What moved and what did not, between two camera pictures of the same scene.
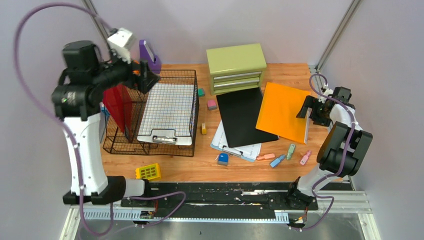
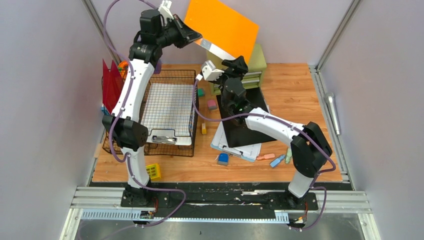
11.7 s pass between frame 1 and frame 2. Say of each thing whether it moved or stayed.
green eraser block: stayed
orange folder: moved
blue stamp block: stayed
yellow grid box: stayed
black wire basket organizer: stayed
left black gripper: moved
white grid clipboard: stayed
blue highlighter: stayed
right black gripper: moved
